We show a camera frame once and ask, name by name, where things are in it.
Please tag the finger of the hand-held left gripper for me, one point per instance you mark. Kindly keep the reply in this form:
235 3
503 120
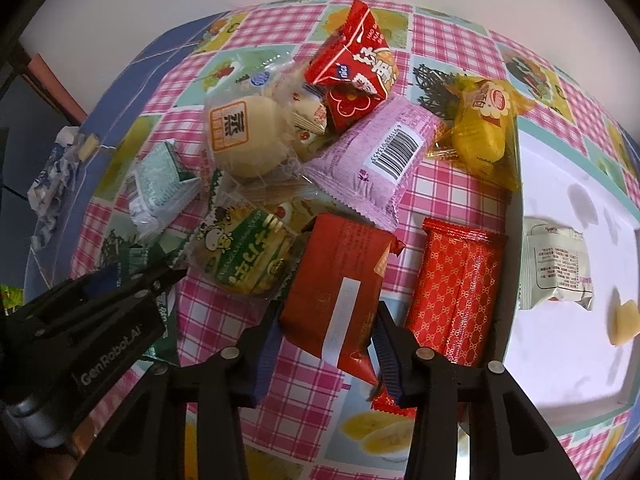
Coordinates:
150 277

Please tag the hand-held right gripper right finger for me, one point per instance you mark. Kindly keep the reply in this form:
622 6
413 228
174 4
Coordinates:
387 360

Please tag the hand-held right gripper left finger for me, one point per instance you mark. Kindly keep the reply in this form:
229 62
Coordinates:
265 360

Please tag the dark red snack packet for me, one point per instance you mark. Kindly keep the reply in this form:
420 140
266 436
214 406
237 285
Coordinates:
335 290

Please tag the red patterned snack packet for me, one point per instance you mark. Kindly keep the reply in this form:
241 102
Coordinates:
460 290

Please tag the white tray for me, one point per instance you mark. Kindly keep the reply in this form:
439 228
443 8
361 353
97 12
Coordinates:
565 200

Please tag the yellow cake packet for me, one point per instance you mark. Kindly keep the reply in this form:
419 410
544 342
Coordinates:
480 135

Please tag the red triangular snack packet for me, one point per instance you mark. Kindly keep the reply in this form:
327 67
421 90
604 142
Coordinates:
350 75

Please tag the small red packet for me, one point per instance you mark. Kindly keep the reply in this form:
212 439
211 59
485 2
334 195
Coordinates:
385 402

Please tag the green and white small packet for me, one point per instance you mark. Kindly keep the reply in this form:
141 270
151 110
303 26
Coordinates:
155 185

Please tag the green cow-print biscuit packet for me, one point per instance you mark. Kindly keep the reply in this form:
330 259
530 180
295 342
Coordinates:
240 250

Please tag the crumpled blue and white wrapper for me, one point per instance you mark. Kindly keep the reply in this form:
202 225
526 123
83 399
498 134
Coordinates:
50 180

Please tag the clear biscuit packet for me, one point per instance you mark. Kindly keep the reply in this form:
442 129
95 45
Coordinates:
295 205

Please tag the clear steamed cake packet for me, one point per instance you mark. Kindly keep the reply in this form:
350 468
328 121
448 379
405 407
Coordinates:
245 135

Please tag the pink checkered fruit tablecloth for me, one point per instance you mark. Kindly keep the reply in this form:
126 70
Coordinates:
450 195

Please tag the pink snack packet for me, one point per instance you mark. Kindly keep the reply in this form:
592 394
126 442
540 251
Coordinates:
370 180

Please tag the white and green snack packet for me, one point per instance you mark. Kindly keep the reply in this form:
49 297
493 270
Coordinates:
555 260

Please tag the blue striped cloth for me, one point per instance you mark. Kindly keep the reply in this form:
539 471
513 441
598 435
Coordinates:
145 65

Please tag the brown wooden board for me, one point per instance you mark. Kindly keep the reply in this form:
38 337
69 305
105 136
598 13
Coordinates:
50 85

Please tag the small white candy packet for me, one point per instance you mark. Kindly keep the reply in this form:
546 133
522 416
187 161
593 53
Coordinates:
307 115

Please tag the pale yellow cake piece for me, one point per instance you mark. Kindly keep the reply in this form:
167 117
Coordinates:
625 322

